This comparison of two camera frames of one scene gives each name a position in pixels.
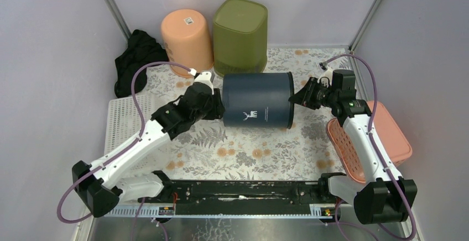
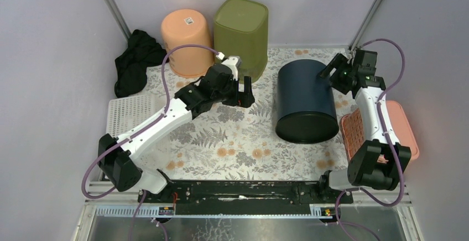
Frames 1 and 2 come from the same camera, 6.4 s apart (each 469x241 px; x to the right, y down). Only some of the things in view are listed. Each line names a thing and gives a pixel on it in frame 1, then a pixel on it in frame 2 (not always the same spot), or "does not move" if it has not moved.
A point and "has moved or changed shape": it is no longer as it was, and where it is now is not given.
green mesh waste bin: x=240 y=37 does not move
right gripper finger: x=302 y=98 to x=334 y=63
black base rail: x=242 y=197 does not move
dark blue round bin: x=258 y=100 to x=306 y=113
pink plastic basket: x=397 y=146 has moved or changed shape
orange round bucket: x=187 y=37 does not move
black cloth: x=142 y=50 does not move
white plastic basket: x=123 y=123 does not move
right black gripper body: x=320 y=95 to x=339 y=78
